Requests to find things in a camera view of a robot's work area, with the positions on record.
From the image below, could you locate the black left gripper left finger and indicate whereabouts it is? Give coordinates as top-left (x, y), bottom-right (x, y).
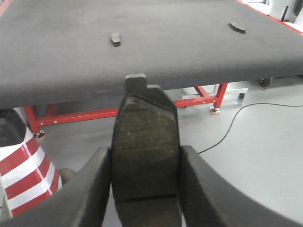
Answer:
top-left (0, 147), bottom-right (110, 227)

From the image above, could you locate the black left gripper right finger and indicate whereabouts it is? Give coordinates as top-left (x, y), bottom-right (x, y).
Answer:
top-left (178, 145), bottom-right (301, 227)

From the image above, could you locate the grey brake pad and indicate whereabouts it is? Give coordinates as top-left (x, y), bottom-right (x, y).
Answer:
top-left (110, 32), bottom-right (121, 47)
top-left (228, 22), bottom-right (246, 34)
top-left (111, 74), bottom-right (182, 227)

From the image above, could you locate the red white traffic cone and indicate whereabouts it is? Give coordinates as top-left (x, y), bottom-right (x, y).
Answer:
top-left (0, 109), bottom-right (62, 221)

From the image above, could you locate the black floor cable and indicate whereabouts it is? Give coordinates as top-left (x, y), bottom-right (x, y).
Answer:
top-left (197, 103), bottom-right (303, 154)

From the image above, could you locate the red conveyor frame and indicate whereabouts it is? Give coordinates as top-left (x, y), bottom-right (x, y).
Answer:
top-left (22, 82), bottom-right (229, 135)

